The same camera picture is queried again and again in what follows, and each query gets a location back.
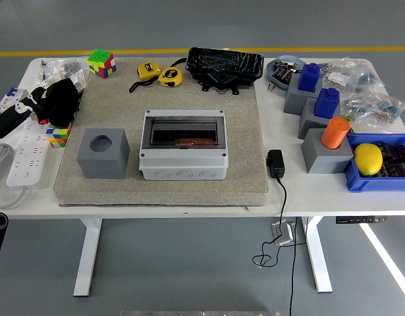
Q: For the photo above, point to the black cloth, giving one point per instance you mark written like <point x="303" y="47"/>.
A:
<point x="59" y="98"/>

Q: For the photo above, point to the small metal clip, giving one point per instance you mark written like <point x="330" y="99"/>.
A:
<point x="271" y="87"/>

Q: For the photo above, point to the black table control panel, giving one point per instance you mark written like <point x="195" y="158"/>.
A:
<point x="361" y="220"/>

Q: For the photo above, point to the silver metal bracket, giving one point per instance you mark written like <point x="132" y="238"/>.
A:
<point x="282" y="234"/>

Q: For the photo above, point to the small green part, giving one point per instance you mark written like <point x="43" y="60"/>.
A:
<point x="345" y="117"/>

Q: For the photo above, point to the black wrapped case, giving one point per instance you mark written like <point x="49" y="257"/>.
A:
<point x="222" y="62"/>

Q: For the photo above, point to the grey-brown mat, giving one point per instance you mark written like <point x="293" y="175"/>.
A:
<point x="189" y="194"/>

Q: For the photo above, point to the black power adapter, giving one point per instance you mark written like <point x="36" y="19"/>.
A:
<point x="275" y="164"/>

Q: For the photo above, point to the yellow lemon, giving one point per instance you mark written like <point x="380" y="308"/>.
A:
<point x="368" y="159"/>

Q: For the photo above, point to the orange cylinder battery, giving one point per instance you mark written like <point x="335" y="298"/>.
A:
<point x="195" y="142"/>
<point x="334" y="135"/>

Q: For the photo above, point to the white table leg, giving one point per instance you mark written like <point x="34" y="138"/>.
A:
<point x="319" y="263"/>
<point x="88" y="263"/>

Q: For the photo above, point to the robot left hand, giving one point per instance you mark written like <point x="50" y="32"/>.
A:
<point x="8" y="123"/>

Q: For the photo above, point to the blue-grey dish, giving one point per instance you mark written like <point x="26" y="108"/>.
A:
<point x="270" y="74"/>

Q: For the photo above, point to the clear bag of components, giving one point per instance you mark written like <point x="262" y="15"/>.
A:
<point x="370" y="79"/>
<point x="355" y="107"/>
<point x="337" y="77"/>
<point x="388" y="108"/>

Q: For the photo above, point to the grey electrical box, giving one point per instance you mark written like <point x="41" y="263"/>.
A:
<point x="182" y="164"/>

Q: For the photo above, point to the large Rubik's cube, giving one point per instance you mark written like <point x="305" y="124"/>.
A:
<point x="101" y="64"/>

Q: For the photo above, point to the small dark battery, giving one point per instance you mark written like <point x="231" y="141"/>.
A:
<point x="280" y="67"/>
<point x="286" y="76"/>

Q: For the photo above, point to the yellow tape measure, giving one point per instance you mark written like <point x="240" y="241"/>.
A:
<point x="147" y="69"/>
<point x="169" y="76"/>

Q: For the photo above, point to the blue plastic bin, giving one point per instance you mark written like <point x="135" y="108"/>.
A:
<point x="376" y="184"/>

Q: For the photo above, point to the grey holder block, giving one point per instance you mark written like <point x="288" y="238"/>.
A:
<point x="294" y="102"/>
<point x="309" y="126"/>
<point x="324" y="161"/>
<point x="103" y="164"/>

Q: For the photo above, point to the thin metal screwdriver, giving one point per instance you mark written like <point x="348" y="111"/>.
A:
<point x="43" y="70"/>

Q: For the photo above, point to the clear bag of screws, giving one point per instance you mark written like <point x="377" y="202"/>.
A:
<point x="68" y="66"/>

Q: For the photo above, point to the white power strip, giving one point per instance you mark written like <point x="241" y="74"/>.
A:
<point x="27" y="154"/>

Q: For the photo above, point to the blue bottle-shaped block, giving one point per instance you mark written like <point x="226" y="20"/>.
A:
<point x="309" y="79"/>
<point x="326" y="105"/>

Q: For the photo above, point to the white circuit breaker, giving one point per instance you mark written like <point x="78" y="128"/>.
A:
<point x="11" y="97"/>

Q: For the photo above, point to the white socket module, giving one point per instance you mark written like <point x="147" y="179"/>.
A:
<point x="78" y="79"/>

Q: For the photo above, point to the small Rubik's cube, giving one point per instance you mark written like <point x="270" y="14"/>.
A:
<point x="57" y="136"/>

